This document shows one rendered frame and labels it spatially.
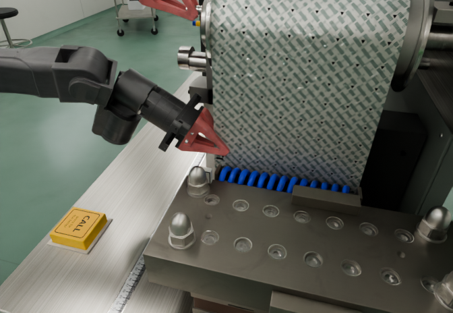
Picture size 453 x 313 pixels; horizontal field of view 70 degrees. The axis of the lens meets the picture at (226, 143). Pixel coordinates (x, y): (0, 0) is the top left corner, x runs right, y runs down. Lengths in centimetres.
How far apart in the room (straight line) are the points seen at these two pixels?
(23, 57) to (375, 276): 53
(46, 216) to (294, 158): 178
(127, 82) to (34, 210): 175
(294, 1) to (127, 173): 52
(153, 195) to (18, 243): 142
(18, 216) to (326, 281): 196
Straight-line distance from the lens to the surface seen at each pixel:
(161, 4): 51
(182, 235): 42
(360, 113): 48
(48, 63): 52
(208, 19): 45
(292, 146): 51
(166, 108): 51
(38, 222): 212
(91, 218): 66
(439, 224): 50
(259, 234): 45
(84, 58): 52
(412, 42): 46
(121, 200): 71
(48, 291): 62
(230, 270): 42
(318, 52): 44
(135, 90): 52
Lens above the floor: 138
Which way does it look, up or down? 34 degrees down
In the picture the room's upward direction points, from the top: straight up
